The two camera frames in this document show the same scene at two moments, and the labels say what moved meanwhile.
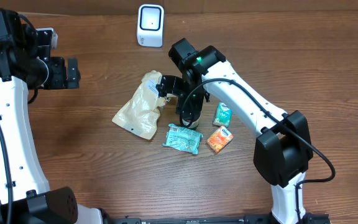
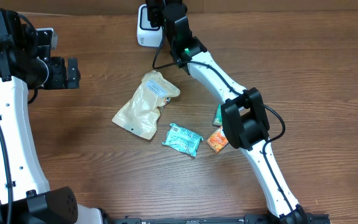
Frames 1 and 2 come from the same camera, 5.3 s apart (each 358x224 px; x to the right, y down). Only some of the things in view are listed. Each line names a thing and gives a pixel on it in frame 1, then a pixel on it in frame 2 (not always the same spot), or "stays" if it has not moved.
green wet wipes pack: [183, 139] stays
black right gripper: [191, 106] → [156, 13]
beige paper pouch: [140, 114] stays
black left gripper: [61, 81] stays
